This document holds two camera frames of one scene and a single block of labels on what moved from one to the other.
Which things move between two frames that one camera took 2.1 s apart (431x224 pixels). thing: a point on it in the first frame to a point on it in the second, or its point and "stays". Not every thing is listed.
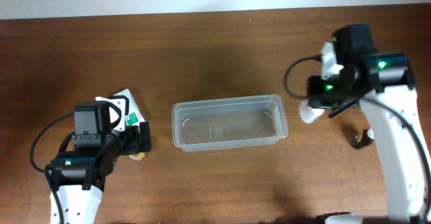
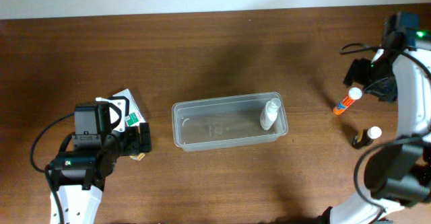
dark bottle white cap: x=363 y=138 stays
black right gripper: x=316 y=97 to x=362 y=75
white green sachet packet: x=134 y=116 stays
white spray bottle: x=308 y=114 to x=269 y=114
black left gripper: x=144 y=136 stays
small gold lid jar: x=137 y=157 stays
